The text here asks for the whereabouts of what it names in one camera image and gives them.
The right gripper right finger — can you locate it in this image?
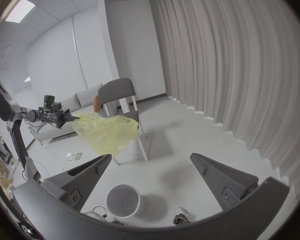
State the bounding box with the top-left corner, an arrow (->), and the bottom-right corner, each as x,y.
190,153 -> 259,212

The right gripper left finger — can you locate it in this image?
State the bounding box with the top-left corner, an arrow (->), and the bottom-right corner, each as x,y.
43,154 -> 113,211

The yellow plastic bag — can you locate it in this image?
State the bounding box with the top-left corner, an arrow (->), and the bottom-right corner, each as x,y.
70,111 -> 140,157

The black plastic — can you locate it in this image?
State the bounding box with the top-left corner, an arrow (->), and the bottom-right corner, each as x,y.
173,213 -> 190,225

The white trash bin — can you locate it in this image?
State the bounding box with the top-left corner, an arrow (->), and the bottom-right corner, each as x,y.
106,184 -> 142,219

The light grey sofa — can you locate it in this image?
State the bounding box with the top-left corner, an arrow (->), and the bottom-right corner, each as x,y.
27,83 -> 108,147

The grey and white chair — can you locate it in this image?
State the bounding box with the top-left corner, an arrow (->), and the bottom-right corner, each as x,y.
97,78 -> 149,166

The black cable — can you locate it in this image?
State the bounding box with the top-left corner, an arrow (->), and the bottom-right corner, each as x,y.
92,206 -> 108,219

